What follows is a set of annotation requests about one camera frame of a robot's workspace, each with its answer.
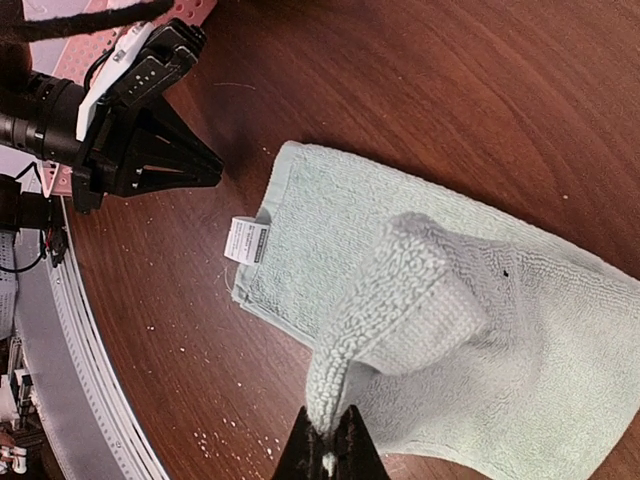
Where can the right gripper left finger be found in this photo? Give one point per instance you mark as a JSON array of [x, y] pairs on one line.
[[302, 456]]

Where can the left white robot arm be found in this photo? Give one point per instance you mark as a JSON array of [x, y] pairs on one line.
[[41, 119]]

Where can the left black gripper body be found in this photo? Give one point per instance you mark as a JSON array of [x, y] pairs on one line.
[[106, 162]]

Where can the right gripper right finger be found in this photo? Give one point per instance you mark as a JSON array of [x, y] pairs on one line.
[[356, 457]]

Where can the green towel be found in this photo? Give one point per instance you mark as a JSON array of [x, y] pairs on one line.
[[457, 330]]

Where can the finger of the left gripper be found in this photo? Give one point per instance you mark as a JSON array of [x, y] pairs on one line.
[[167, 143], [146, 181]]

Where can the aluminium front rail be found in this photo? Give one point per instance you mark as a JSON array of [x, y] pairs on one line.
[[91, 427]]

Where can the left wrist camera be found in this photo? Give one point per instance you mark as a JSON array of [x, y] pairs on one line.
[[140, 66]]

